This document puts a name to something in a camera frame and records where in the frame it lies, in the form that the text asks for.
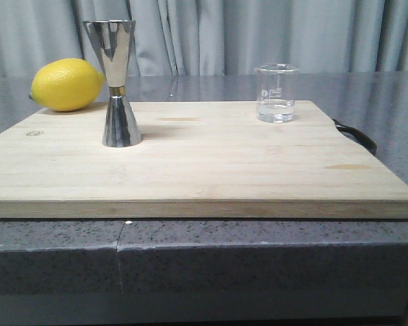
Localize small glass beaker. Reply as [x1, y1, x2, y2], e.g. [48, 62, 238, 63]
[254, 63, 299, 124]

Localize steel double jigger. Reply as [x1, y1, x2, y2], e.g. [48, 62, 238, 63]
[83, 20, 142, 147]

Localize wooden cutting board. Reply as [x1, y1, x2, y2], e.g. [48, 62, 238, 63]
[0, 101, 408, 219]

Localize grey curtain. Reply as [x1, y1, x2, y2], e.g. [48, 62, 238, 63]
[0, 1, 408, 77]

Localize yellow lemon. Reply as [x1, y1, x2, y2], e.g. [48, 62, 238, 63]
[30, 58, 105, 112]

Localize black board handle strap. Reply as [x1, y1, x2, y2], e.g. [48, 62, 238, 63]
[331, 117, 378, 153]

